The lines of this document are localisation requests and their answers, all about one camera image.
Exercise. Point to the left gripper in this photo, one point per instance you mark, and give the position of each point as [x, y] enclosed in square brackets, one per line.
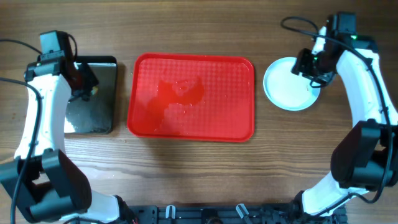
[91, 81]

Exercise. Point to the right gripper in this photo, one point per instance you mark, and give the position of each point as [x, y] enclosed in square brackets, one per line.
[300, 66]

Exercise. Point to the green scrubbing sponge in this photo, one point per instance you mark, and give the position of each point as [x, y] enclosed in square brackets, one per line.
[94, 91]

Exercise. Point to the white plate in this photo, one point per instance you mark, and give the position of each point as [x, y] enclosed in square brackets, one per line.
[288, 91]

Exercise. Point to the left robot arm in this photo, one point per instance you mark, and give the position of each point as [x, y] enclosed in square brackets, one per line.
[68, 93]

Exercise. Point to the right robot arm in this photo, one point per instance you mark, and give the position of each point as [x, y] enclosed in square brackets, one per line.
[365, 161]

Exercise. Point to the black metal tray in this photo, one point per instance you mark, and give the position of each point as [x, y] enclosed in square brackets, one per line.
[95, 116]

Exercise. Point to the red plastic tray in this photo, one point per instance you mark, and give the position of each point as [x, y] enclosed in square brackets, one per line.
[192, 97]

